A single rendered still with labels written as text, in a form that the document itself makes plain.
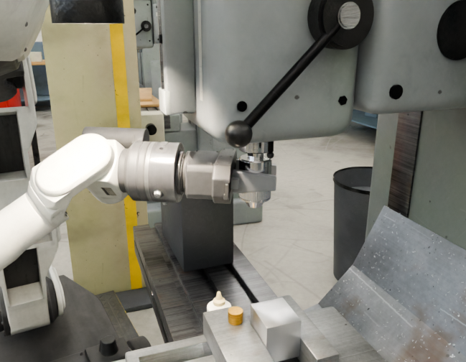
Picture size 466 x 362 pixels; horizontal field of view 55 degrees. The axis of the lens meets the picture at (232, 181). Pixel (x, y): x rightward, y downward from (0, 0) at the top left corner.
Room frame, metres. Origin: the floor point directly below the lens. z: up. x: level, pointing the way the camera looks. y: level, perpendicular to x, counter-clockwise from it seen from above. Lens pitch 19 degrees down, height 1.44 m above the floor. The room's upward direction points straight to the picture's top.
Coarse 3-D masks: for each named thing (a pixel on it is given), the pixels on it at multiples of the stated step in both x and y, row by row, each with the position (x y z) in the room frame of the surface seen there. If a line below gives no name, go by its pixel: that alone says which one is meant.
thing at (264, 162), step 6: (246, 156) 0.62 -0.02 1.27; (264, 156) 0.62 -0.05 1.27; (240, 162) 0.61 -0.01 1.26; (246, 162) 0.60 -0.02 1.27; (252, 162) 0.59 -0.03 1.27; (258, 162) 0.59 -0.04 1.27; (264, 162) 0.60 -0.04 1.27; (270, 162) 0.60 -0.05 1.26; (252, 168) 0.59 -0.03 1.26; (258, 168) 0.59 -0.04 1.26
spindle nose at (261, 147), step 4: (248, 144) 0.60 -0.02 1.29; (252, 144) 0.59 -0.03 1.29; (256, 144) 0.59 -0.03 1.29; (260, 144) 0.59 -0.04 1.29; (264, 144) 0.60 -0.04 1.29; (240, 148) 0.61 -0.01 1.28; (244, 148) 0.60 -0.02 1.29; (248, 148) 0.60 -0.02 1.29; (252, 148) 0.59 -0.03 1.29; (256, 148) 0.59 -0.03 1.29; (260, 148) 0.59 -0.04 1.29; (264, 148) 0.60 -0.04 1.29; (248, 152) 0.60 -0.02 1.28; (252, 152) 0.59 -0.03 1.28; (256, 152) 0.59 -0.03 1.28; (260, 152) 0.59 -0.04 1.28; (264, 152) 0.60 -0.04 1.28
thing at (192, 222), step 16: (176, 208) 0.93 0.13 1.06; (192, 208) 0.89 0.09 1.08; (208, 208) 0.91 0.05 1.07; (224, 208) 0.92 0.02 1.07; (176, 224) 0.93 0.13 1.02; (192, 224) 0.89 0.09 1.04; (208, 224) 0.91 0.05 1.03; (224, 224) 0.92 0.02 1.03; (176, 240) 0.94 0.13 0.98; (192, 240) 0.89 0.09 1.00; (208, 240) 0.91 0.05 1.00; (224, 240) 0.92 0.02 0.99; (176, 256) 0.95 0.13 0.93; (192, 256) 0.89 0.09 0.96; (208, 256) 0.91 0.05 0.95; (224, 256) 0.92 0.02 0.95
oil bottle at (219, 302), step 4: (220, 292) 0.64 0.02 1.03; (216, 296) 0.64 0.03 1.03; (220, 296) 0.63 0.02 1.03; (216, 300) 0.63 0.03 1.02; (220, 300) 0.63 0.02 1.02; (224, 300) 0.64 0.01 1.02; (208, 304) 0.64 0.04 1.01; (212, 304) 0.64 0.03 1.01; (216, 304) 0.63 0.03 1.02; (220, 304) 0.63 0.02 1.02; (224, 304) 0.63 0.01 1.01; (228, 304) 0.64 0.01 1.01; (208, 308) 0.63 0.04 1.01; (212, 308) 0.63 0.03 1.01; (216, 308) 0.63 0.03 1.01; (220, 308) 0.63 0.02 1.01
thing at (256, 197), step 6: (240, 168) 0.61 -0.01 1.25; (246, 168) 0.60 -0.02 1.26; (264, 168) 0.60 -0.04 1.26; (270, 168) 0.61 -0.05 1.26; (270, 174) 0.61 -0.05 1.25; (246, 192) 0.60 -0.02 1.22; (252, 192) 0.59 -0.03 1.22; (258, 192) 0.59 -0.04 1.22; (264, 192) 0.60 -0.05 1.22; (270, 192) 0.61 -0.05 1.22; (240, 198) 0.61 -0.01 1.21; (246, 198) 0.60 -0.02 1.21; (252, 198) 0.59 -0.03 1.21; (258, 198) 0.59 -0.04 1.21; (264, 198) 0.60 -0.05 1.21; (270, 198) 0.61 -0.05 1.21
